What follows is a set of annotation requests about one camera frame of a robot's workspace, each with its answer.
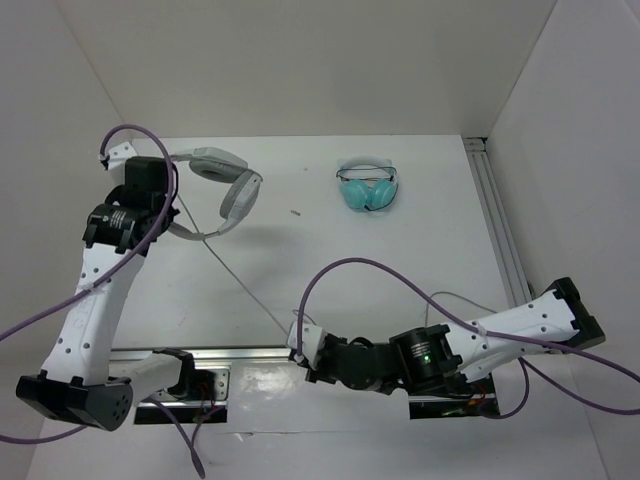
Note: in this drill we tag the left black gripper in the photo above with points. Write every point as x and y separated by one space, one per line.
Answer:
115 195

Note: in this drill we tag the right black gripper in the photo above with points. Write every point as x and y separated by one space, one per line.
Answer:
319 372

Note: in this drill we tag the grey white headphones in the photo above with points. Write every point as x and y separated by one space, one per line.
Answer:
229 185

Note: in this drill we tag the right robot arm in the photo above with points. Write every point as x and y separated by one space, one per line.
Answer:
446 359

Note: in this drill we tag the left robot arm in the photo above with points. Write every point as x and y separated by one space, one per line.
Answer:
75 384

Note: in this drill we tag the teal headphones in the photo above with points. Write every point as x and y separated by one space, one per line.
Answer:
367 183

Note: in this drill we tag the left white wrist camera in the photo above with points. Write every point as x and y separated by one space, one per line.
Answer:
114 159

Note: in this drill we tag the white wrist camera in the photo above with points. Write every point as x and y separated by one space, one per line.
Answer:
114 159
305 347

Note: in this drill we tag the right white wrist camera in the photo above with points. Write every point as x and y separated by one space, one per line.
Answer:
305 347

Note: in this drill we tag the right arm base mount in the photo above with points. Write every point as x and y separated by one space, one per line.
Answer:
477 399

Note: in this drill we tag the aluminium front rail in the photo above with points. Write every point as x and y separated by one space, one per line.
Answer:
269 354

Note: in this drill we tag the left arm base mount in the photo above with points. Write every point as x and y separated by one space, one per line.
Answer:
171 378

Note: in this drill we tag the aluminium side rail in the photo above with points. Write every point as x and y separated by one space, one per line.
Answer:
509 263

